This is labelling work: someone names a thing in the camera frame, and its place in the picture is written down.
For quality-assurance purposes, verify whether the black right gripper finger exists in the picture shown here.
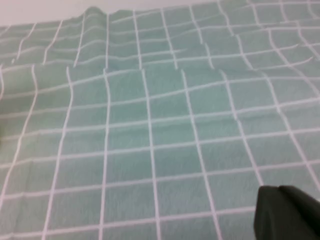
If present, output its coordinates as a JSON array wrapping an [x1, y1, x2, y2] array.
[[253, 184, 320, 240]]

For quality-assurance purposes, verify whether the green checked tablecloth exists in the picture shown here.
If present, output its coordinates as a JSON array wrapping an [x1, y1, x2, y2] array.
[[0, 0, 320, 240]]

